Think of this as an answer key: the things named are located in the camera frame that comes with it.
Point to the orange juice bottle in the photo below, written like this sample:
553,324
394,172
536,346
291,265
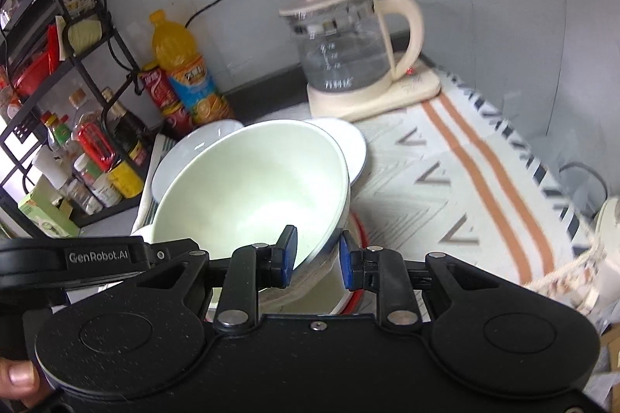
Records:
186,69

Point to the large white bowl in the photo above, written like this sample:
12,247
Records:
252,185

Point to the white red-rimmed plate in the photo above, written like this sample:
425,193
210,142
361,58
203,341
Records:
315,292

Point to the green cardboard box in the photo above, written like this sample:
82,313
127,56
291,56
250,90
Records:
43,214

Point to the white patterned table cloth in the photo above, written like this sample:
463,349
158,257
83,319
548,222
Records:
436,180

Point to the person's left hand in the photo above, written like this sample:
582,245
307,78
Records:
19,376

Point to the cream kettle base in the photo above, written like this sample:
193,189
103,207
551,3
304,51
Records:
387,96

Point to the white-lidded jar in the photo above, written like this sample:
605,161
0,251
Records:
106,191

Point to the white appliance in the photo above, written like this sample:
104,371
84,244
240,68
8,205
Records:
611,258

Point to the red bag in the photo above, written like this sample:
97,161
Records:
31,74

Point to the white plastic bottle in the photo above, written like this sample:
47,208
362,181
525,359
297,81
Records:
51,166

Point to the pale noodle bundle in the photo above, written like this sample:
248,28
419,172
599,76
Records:
86,36

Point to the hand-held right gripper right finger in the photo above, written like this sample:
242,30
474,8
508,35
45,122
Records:
346,263

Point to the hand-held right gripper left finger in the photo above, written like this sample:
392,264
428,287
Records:
289,255

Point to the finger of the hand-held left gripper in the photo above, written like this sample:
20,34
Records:
169,251

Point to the black metal rack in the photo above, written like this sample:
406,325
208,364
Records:
82,69

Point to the small green-labelled seasoning bottle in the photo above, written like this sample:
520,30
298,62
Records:
60,132

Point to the clear seasoning jar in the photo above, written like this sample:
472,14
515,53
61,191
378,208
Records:
82,197

